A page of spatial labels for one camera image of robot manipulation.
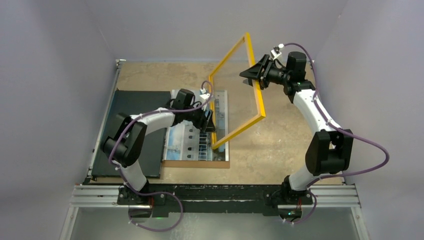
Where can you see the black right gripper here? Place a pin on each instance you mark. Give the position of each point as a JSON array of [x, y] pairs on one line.
[[256, 71]]

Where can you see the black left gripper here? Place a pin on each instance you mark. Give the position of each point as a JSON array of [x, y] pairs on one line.
[[204, 124]]

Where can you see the building and sky photo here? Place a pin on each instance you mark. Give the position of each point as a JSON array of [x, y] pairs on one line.
[[184, 142]]

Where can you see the yellow wooden picture frame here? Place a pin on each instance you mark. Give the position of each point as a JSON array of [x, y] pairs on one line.
[[245, 103]]

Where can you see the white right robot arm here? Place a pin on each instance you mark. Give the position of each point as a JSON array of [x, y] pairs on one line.
[[329, 151]]

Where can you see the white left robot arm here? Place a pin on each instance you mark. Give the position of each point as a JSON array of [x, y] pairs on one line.
[[123, 143]]

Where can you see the black flat box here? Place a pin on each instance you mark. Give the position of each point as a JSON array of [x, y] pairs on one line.
[[134, 103]]

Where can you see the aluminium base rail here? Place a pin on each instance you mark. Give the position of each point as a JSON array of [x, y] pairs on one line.
[[214, 198]]

